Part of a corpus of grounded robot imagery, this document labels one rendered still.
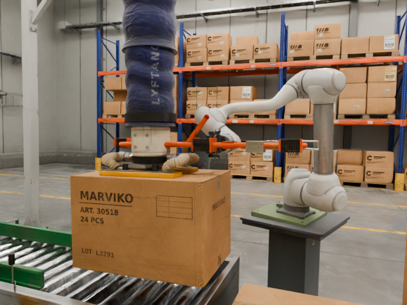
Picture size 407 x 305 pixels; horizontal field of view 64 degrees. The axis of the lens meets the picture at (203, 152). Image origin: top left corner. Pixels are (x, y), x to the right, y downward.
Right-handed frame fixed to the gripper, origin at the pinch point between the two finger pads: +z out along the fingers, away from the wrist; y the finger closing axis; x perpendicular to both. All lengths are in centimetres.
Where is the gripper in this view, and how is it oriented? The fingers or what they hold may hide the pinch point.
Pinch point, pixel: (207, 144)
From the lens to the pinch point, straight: 135.9
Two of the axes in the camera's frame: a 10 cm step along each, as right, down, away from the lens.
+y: -0.2, 10.0, 0.6
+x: -9.4, -0.4, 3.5
